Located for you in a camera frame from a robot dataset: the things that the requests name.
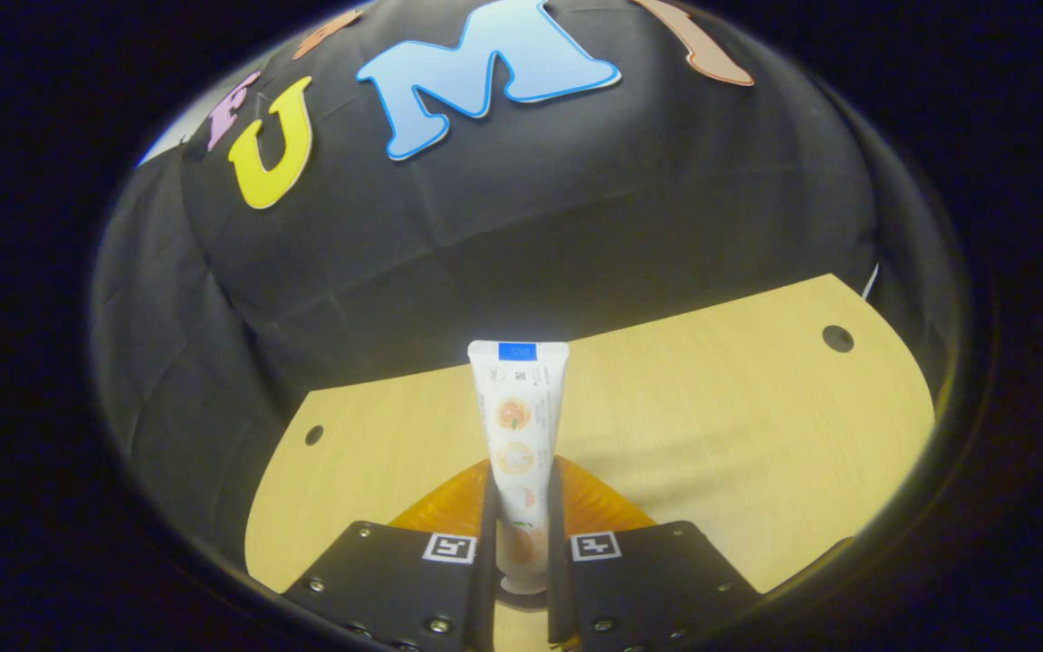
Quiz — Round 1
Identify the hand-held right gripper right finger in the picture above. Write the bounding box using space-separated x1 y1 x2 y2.
547 455 762 652

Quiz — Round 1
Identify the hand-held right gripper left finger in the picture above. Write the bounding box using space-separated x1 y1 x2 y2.
282 457 497 652

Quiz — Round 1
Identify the white toothpaste tube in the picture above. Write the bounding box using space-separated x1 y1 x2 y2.
467 340 570 596

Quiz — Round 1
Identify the light wooden desktop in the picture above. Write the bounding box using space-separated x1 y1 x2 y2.
244 273 936 652

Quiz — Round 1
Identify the black backdrop cloth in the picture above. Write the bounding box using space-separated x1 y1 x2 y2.
91 0 971 580

